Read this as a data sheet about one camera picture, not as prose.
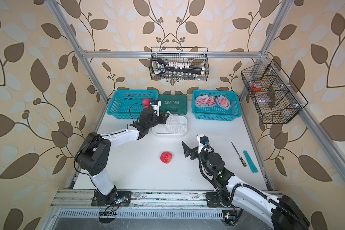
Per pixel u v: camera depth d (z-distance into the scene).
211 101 1.11
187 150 0.67
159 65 0.83
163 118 0.80
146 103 1.12
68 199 0.77
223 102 1.11
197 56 0.91
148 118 0.72
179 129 0.94
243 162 0.87
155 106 0.81
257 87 0.81
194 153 0.67
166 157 0.84
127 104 1.19
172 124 0.90
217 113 1.12
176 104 1.12
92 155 0.48
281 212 0.42
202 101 1.08
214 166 0.57
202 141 0.64
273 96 0.78
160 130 1.02
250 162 0.87
